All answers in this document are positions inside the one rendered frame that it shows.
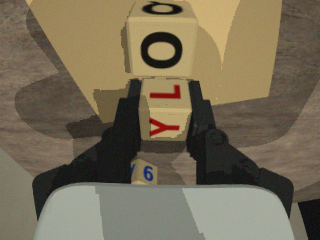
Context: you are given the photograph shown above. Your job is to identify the pale yellow square mat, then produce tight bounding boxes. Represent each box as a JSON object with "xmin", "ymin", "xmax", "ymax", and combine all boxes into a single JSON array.
[{"xmin": 26, "ymin": 0, "xmax": 282, "ymax": 123}]

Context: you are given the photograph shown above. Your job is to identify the beige letter block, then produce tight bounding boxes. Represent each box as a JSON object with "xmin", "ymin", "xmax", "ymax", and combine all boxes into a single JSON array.
[
  {"xmin": 131, "ymin": 158, "xmax": 157, "ymax": 185},
  {"xmin": 138, "ymin": 79, "xmax": 192, "ymax": 141},
  {"xmin": 126, "ymin": 0, "xmax": 199, "ymax": 77}
]

